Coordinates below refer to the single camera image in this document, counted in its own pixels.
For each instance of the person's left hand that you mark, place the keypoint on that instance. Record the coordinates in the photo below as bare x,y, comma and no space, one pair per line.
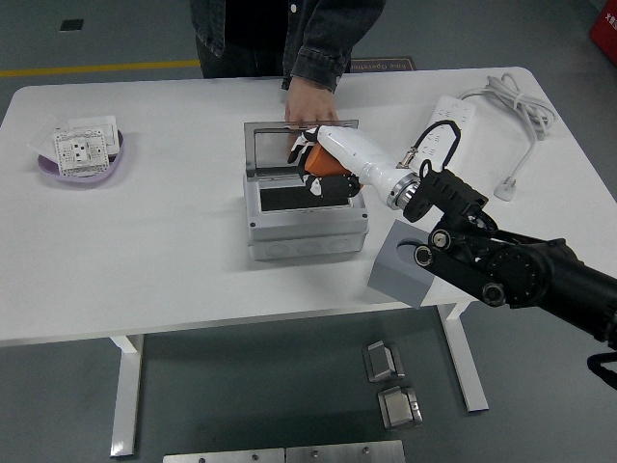
311,103

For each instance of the robot right hand white shell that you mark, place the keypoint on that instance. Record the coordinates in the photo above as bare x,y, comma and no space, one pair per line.
361,154

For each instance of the orange cylinder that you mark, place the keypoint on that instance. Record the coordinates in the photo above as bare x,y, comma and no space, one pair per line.
325,164

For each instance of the grey junction box hinged lid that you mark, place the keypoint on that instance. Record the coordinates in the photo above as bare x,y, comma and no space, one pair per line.
299,231

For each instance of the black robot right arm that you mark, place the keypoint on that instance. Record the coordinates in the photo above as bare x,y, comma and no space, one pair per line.
530,270

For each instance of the grey cube with round hole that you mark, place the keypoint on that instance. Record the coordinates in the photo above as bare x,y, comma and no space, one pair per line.
390,280

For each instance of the dark floor sign with lettering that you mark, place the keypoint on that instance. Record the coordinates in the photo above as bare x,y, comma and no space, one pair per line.
385,66

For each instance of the person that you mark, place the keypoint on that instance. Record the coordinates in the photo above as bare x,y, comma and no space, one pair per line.
250,29

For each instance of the white power strip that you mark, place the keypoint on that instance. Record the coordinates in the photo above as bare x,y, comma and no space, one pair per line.
453,111

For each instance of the small metal block fixture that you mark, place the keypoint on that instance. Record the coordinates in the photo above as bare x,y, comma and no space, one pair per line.
400,410
383,362

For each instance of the white table leg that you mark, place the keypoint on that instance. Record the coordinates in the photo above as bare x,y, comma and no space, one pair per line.
126,395
465,366

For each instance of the black floor socket cover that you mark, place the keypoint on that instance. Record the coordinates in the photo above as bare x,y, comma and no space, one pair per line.
72,25

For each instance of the purple shallow bowl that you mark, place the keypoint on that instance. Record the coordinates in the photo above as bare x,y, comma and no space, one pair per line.
45,166

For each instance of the thin white plastic card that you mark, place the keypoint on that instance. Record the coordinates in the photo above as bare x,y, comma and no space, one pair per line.
41,147

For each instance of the red container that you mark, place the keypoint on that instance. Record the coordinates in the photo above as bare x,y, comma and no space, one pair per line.
606,29

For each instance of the grey metal plate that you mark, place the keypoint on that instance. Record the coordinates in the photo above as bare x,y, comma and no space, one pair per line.
344,453
222,456

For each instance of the white switch panel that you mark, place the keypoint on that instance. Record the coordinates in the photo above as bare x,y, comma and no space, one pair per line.
96,123

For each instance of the white wall socket module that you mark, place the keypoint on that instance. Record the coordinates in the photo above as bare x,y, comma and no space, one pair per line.
79,149

